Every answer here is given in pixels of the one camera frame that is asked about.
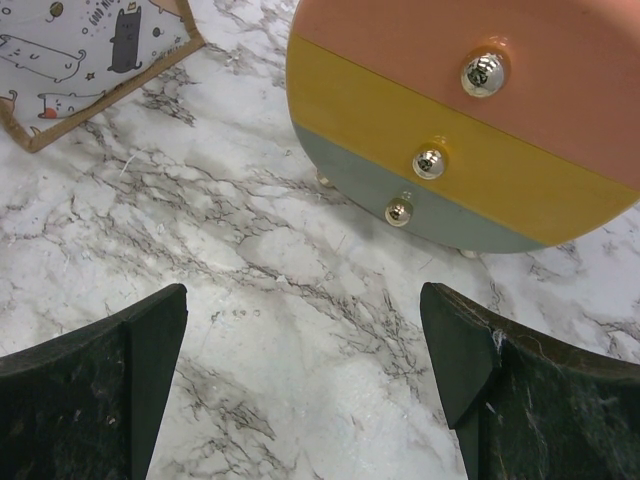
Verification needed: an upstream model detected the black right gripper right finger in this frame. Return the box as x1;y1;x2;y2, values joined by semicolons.
420;283;639;479

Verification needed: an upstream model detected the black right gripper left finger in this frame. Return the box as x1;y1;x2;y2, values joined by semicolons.
1;284;187;479

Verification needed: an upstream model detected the cream three-drawer round cabinet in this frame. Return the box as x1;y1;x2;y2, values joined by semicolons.
286;1;639;253

